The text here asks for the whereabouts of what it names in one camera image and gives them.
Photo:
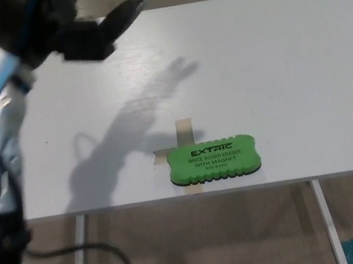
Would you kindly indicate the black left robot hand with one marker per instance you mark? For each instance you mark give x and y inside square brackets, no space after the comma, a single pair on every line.
[79,39]

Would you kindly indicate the green whiteboard eraser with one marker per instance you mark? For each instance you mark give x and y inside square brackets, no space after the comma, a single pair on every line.
[215,162]

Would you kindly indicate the beige masking tape strip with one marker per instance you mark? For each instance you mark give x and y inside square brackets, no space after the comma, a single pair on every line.
[185,132]

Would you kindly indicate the white table leg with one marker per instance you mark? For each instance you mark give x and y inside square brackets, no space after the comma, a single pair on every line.
[329,225]
[80,263]

